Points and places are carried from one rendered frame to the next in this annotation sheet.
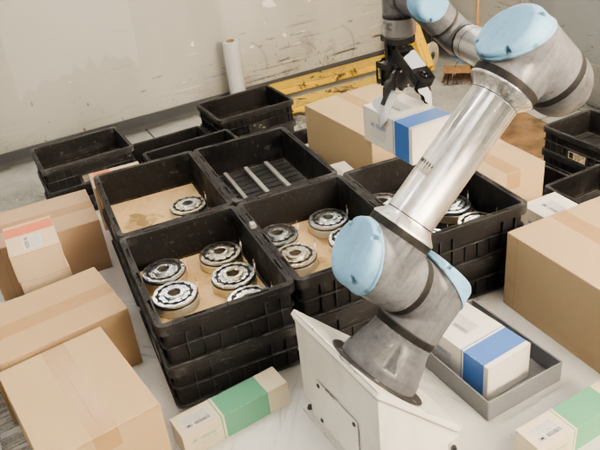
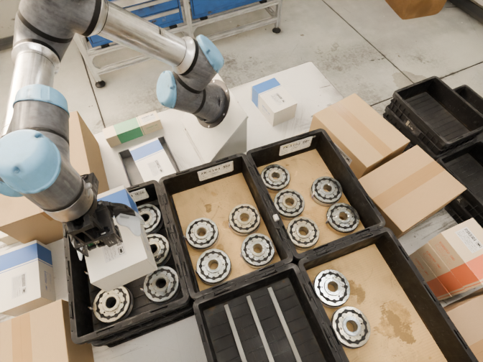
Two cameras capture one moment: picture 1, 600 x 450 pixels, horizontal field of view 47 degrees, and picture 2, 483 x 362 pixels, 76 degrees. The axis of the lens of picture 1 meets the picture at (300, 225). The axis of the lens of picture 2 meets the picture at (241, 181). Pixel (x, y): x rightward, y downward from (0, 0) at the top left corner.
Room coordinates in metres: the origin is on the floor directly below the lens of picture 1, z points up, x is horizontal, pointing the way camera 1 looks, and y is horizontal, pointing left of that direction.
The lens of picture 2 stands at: (1.79, 0.02, 1.78)
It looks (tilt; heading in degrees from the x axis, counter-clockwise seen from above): 59 degrees down; 181
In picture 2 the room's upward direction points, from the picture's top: 1 degrees counter-clockwise
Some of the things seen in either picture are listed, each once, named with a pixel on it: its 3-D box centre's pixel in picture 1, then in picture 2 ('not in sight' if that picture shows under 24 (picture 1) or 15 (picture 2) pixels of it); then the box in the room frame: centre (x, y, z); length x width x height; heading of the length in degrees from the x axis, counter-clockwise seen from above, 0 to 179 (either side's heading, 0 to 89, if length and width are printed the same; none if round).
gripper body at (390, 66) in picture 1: (398, 61); (89, 220); (1.56, -0.27, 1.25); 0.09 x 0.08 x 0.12; 25
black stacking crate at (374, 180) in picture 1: (429, 209); (127, 257); (1.52, -0.33, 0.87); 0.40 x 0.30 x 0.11; 20
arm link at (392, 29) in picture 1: (398, 27); (68, 196); (1.55, -0.27, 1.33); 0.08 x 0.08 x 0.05
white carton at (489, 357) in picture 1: (472, 347); (154, 166); (1.11, -0.34, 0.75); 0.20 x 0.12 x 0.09; 29
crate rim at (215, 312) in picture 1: (201, 262); (310, 187); (1.31, 0.23, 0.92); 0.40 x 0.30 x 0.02; 20
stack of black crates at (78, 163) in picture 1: (93, 192); not in sight; (2.87, 0.93, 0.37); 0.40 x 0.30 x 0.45; 115
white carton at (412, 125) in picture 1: (407, 127); (116, 237); (1.54, -0.28, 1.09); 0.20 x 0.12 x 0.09; 25
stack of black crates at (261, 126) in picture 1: (250, 144); not in sight; (3.21, 0.20, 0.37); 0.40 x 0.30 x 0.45; 115
